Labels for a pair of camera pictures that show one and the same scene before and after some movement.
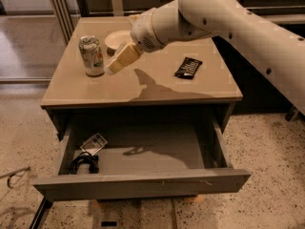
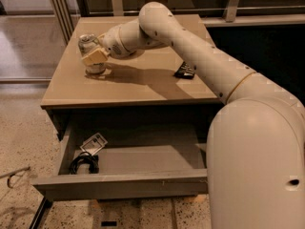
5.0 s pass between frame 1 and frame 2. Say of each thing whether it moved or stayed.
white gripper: moved
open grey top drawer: stayed
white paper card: stayed
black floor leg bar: stayed
